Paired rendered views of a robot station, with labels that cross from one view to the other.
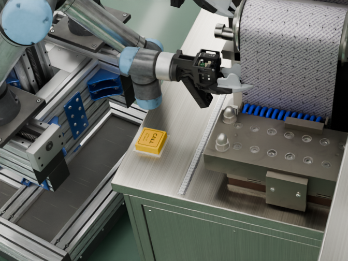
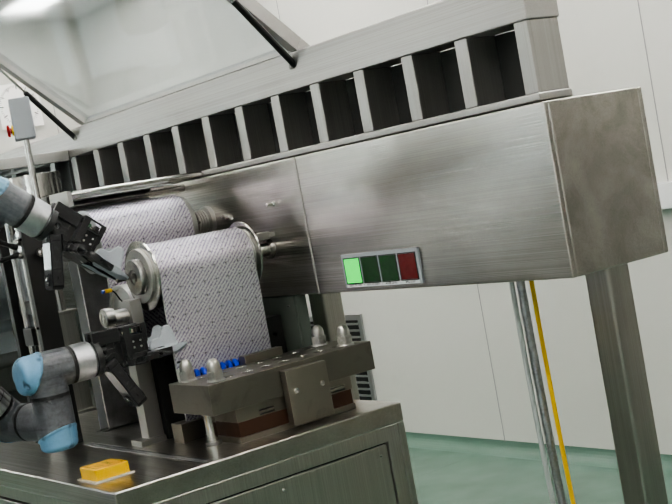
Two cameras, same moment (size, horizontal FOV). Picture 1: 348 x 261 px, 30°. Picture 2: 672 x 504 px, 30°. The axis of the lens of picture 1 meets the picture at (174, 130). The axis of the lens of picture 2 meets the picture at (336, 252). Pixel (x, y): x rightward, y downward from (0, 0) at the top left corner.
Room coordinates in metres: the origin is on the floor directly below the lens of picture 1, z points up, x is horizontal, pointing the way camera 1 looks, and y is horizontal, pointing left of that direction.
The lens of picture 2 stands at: (-0.33, 1.91, 1.36)
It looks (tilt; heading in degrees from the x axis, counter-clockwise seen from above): 3 degrees down; 298
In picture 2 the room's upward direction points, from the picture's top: 10 degrees counter-clockwise
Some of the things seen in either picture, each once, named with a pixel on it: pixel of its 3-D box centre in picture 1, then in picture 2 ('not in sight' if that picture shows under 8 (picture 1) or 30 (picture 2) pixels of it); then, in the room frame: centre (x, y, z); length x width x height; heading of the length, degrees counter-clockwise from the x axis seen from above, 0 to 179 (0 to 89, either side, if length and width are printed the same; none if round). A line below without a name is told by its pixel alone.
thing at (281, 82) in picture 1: (286, 84); (218, 323); (1.16, -0.30, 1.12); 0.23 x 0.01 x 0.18; 64
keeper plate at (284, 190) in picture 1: (286, 191); (308, 392); (0.94, -0.25, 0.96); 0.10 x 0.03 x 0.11; 64
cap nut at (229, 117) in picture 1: (229, 113); (186, 370); (1.15, -0.15, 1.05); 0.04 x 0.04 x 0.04
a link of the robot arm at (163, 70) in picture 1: (169, 66); (81, 361); (1.30, -0.01, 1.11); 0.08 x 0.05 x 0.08; 154
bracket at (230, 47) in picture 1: (235, 69); (135, 372); (1.32, -0.19, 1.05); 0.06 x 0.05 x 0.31; 64
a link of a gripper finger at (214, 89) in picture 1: (217, 86); (151, 354); (1.22, -0.13, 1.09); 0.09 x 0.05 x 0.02; 63
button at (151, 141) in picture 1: (151, 140); (104, 470); (1.23, 0.07, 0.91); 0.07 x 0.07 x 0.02; 64
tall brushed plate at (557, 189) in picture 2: not in sight; (175, 242); (1.65, -0.90, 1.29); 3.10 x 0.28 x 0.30; 154
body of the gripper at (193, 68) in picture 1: (197, 69); (117, 348); (1.26, -0.08, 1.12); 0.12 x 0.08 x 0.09; 64
